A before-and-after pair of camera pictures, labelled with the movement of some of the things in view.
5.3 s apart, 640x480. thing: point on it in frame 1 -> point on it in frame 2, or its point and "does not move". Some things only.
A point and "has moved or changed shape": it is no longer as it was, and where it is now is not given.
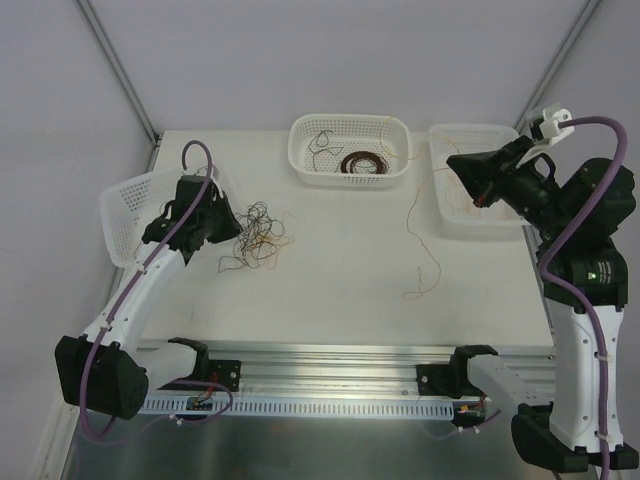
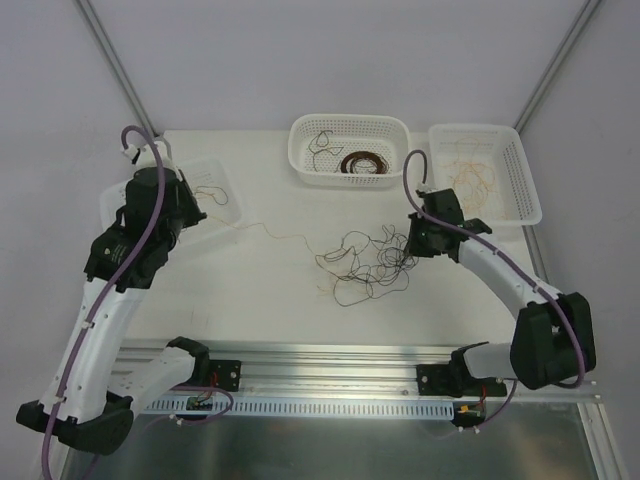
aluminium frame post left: [117, 66] does not move
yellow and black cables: [259, 241] -> [364, 267]
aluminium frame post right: [582, 19] does not move
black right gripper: [500, 176] -> [417, 239]
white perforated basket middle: [319, 143] does not move
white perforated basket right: [455, 202] does not move
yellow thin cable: [411, 233] has moved or changed shape
